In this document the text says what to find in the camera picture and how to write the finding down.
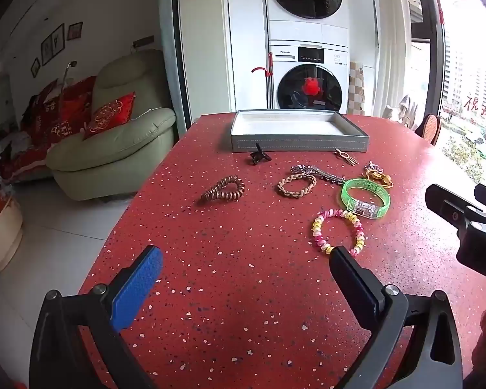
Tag white curtain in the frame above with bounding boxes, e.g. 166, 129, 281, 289
377, 0, 413, 119

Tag red blanket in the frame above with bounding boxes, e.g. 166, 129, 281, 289
0, 75, 98, 183

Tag black claw hair clip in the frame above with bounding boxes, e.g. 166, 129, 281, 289
249, 143, 273, 167

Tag gold hair clip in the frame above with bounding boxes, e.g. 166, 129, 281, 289
366, 170, 393, 189

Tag beige braided hair tie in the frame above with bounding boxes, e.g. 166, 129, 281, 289
277, 173, 317, 198

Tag red handled mop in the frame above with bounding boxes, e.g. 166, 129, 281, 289
251, 53, 277, 112

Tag white dryer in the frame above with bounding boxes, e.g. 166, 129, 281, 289
262, 0, 349, 44

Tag checkered panel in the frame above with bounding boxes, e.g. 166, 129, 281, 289
349, 62, 365, 115

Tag green translucent bracelet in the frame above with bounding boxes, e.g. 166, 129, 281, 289
339, 178, 390, 216

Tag grey jewelry tray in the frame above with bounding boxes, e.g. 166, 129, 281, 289
231, 109, 369, 153

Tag beige hair clip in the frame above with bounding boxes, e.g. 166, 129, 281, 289
334, 148, 359, 167

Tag beige round container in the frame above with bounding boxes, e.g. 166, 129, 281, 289
0, 206, 24, 273

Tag green armchair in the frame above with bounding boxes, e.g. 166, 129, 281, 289
46, 49, 177, 202

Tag silver star hair clip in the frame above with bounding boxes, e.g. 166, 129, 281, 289
290, 164, 347, 185

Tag white washing machine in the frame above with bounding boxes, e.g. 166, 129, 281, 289
268, 40, 349, 113

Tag red embroidered cushion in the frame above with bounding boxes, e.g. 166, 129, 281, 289
83, 92, 136, 140

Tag large picture frame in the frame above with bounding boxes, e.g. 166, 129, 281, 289
40, 23, 65, 66

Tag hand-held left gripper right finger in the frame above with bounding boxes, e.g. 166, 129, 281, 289
329, 245, 470, 389

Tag beige plush slippers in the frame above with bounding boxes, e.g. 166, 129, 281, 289
382, 93, 421, 125

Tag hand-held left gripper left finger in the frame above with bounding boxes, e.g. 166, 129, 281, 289
29, 245, 163, 389

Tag brown spiral hair tie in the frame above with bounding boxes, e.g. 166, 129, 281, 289
201, 176, 245, 203

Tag pink yellow spiral hair tie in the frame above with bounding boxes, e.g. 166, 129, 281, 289
312, 209, 365, 257

